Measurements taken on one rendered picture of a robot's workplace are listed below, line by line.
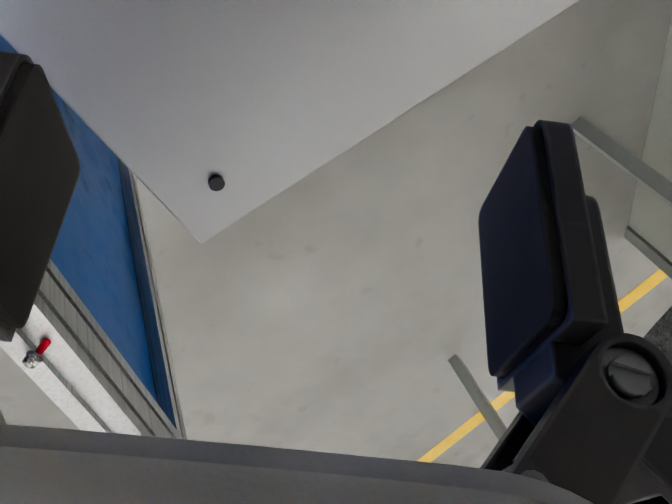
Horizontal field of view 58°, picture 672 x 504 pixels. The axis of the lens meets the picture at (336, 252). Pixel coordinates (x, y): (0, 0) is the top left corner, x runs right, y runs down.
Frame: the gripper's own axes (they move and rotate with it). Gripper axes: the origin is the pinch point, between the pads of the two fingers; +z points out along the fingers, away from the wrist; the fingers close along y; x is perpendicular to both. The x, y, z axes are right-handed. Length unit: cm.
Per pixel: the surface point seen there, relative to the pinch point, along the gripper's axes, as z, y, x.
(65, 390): 8.0, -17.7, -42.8
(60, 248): 23, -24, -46
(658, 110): 127, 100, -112
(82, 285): 21, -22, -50
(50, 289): 14.2, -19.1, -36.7
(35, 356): 8.7, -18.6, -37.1
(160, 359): 21, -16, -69
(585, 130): 114, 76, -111
